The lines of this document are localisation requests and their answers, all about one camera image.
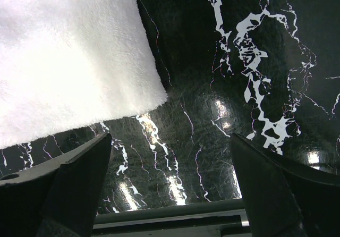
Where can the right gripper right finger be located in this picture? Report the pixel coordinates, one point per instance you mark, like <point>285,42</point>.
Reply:
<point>283,197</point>

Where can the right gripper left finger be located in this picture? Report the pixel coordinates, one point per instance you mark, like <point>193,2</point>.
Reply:
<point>64,190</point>

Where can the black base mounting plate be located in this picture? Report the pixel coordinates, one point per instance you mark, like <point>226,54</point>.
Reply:
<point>218,218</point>

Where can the large white towel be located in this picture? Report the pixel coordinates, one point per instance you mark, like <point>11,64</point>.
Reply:
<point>66,64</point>

